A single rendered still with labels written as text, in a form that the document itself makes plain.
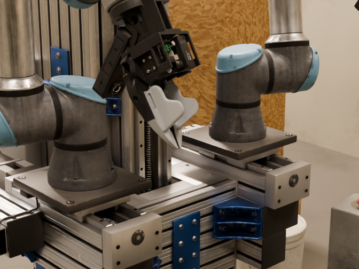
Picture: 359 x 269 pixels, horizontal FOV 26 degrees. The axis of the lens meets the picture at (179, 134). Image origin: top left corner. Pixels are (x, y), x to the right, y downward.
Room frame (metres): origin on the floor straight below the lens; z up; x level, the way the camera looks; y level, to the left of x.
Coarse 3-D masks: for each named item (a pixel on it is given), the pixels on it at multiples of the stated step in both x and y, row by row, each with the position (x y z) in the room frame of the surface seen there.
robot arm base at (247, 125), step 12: (216, 108) 1.93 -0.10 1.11; (228, 108) 1.90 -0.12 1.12; (240, 108) 1.89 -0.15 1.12; (252, 108) 1.90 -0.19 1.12; (216, 120) 1.91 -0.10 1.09; (228, 120) 1.89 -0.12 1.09; (240, 120) 1.89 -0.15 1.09; (252, 120) 1.89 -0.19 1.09; (216, 132) 1.90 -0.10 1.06; (228, 132) 1.88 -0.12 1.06; (240, 132) 1.88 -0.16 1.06; (252, 132) 1.88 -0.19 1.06; (264, 132) 1.92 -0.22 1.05
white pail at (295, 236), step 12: (300, 204) 2.96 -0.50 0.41; (300, 216) 2.93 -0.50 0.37; (288, 228) 2.83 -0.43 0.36; (300, 228) 2.81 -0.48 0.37; (288, 240) 2.75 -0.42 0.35; (300, 240) 2.79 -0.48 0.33; (288, 252) 2.75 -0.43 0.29; (300, 252) 2.80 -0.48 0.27; (240, 264) 2.80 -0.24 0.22; (276, 264) 2.74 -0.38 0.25; (288, 264) 2.76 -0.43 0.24; (300, 264) 2.82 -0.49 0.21
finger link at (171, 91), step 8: (168, 88) 1.07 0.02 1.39; (176, 88) 1.07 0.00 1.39; (168, 96) 1.08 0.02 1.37; (176, 96) 1.06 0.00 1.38; (184, 104) 1.05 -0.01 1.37; (192, 104) 1.05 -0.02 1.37; (184, 112) 1.05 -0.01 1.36; (192, 112) 1.04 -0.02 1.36; (184, 120) 1.05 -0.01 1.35; (176, 128) 1.05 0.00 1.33; (176, 136) 1.04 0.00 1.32
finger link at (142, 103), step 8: (128, 80) 1.04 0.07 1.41; (136, 80) 1.04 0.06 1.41; (128, 88) 1.04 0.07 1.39; (136, 88) 1.03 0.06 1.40; (144, 88) 1.04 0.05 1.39; (136, 96) 1.03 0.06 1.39; (144, 96) 1.04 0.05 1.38; (136, 104) 1.03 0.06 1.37; (144, 104) 1.03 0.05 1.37; (144, 112) 1.03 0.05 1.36; (144, 120) 1.03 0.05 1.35
